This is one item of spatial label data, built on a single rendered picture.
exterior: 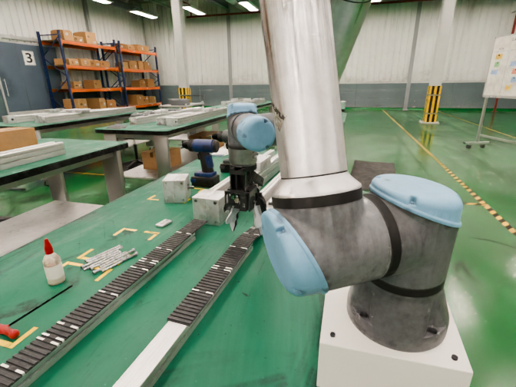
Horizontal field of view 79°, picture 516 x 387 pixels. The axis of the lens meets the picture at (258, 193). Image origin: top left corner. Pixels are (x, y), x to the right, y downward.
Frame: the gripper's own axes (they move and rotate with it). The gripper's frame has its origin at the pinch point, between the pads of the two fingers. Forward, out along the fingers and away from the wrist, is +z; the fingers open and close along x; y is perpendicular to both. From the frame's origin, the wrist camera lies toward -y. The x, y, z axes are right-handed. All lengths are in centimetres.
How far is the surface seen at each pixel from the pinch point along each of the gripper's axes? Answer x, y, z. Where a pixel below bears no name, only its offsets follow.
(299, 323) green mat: 21.2, 26.4, 5.6
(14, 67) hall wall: -1090, -704, -95
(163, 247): -19.5, 13.7, 2.3
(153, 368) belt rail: 1.9, 46.9, 2.6
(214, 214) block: -15.7, -9.6, 1.5
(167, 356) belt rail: 2.0, 43.5, 3.6
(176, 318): -0.7, 36.4, 2.2
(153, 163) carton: -220, -238, 54
